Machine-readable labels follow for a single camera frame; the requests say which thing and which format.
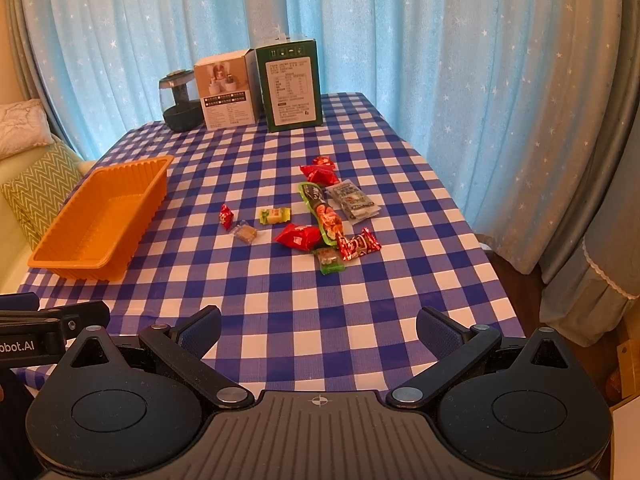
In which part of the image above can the clear brown candy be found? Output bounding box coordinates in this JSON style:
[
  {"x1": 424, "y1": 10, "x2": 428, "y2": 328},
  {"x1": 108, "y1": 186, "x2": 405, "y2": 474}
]
[{"x1": 231, "y1": 220, "x2": 258, "y2": 244}]

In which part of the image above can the small red candy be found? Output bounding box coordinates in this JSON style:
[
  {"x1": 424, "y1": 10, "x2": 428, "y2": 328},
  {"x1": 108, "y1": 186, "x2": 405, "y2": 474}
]
[
  {"x1": 218, "y1": 204, "x2": 234, "y2": 231},
  {"x1": 312, "y1": 156, "x2": 336, "y2": 170}
]

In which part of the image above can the red twisted candy wrapper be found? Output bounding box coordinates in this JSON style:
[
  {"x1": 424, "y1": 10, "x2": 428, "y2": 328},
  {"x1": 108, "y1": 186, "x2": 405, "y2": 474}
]
[{"x1": 336, "y1": 228, "x2": 382, "y2": 261}]

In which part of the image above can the green small snack packet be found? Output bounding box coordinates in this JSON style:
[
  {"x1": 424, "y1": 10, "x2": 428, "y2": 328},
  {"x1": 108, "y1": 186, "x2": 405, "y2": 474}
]
[{"x1": 314, "y1": 247, "x2": 345, "y2": 275}]

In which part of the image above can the yellow green candy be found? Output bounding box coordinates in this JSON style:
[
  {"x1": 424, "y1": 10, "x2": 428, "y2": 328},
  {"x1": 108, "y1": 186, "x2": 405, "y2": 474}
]
[{"x1": 259, "y1": 207, "x2": 291, "y2": 226}]

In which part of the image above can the grey white snack packet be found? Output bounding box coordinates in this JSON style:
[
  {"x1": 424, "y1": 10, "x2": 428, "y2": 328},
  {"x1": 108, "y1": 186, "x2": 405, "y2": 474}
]
[{"x1": 326, "y1": 179, "x2": 381, "y2": 224}]

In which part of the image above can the long green snack packet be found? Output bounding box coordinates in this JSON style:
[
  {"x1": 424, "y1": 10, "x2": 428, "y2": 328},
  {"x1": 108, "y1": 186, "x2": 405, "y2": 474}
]
[{"x1": 298, "y1": 182, "x2": 344, "y2": 247}]

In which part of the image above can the large red snack packet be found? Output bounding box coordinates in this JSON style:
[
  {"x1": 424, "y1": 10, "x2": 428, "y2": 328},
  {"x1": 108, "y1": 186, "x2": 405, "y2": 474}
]
[{"x1": 299, "y1": 165, "x2": 340, "y2": 188}]

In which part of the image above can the light green sofa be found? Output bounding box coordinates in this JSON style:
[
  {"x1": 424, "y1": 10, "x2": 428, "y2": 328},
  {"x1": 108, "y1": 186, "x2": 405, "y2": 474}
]
[{"x1": 0, "y1": 131, "x2": 97, "y2": 295}]

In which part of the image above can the orange plastic tray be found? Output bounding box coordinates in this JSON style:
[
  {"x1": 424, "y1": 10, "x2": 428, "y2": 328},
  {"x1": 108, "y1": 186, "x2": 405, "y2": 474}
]
[{"x1": 28, "y1": 155, "x2": 174, "y2": 281}]

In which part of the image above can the green chevron cushion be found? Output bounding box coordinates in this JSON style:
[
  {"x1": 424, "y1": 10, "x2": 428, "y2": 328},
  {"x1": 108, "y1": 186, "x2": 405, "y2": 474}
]
[{"x1": 1, "y1": 142, "x2": 82, "y2": 249}]

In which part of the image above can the grey drape curtain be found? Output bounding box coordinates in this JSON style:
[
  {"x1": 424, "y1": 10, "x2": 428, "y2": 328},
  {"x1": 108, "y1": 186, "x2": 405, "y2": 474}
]
[{"x1": 540, "y1": 103, "x2": 639, "y2": 347}]

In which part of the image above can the blue checkered tablecloth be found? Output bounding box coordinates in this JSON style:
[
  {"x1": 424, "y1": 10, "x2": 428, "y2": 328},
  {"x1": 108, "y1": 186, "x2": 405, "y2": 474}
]
[{"x1": 21, "y1": 93, "x2": 522, "y2": 392}]

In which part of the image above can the white pink cushion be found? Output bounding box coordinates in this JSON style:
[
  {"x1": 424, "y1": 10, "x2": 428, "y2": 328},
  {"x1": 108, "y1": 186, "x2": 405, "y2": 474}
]
[{"x1": 0, "y1": 99, "x2": 53, "y2": 159}]

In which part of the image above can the dark glass humidifier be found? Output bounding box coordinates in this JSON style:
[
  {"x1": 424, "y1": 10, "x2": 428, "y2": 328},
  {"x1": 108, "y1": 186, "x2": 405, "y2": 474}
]
[{"x1": 158, "y1": 70, "x2": 204, "y2": 132}]

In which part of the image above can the beige product box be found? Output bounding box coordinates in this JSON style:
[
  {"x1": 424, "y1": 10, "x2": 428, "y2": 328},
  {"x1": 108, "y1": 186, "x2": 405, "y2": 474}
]
[{"x1": 193, "y1": 49, "x2": 262, "y2": 131}]

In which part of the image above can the blue star curtain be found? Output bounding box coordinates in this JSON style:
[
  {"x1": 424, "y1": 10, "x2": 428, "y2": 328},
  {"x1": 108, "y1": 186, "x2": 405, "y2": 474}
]
[{"x1": 22, "y1": 0, "x2": 622, "y2": 266}]

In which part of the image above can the dark green carton box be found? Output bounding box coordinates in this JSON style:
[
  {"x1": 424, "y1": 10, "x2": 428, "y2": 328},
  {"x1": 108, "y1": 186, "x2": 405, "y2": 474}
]
[{"x1": 255, "y1": 38, "x2": 323, "y2": 132}]

